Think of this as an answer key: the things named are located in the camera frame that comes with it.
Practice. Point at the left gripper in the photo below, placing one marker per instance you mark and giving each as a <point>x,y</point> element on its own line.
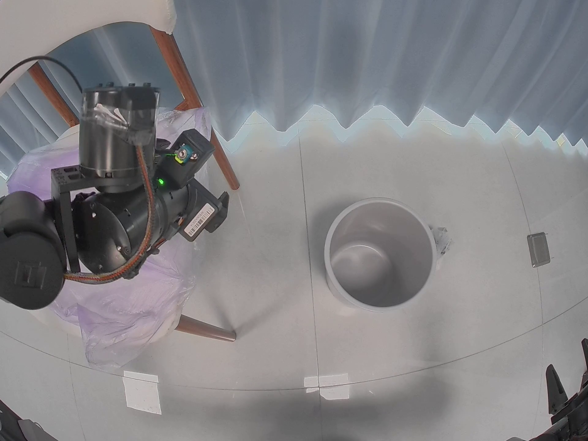
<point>110,228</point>

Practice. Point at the purple plastic bag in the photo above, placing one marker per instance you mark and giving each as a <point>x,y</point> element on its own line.
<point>128,310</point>

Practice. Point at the pale blue curtain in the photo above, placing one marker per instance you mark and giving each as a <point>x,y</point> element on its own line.
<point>367,39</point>

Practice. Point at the white cushioned wooden chair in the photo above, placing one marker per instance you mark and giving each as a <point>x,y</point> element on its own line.
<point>82,2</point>

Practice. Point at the crumpled clear plastic wrapper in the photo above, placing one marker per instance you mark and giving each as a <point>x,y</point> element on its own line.
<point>442,241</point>

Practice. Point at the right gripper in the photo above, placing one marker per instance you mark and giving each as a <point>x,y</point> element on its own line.
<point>574,418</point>

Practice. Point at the white trash bin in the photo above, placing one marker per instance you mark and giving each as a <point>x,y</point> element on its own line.
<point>381,264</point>

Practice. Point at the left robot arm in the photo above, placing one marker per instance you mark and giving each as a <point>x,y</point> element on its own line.
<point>27,251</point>

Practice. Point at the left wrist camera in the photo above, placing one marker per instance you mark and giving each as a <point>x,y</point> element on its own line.
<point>183,159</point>

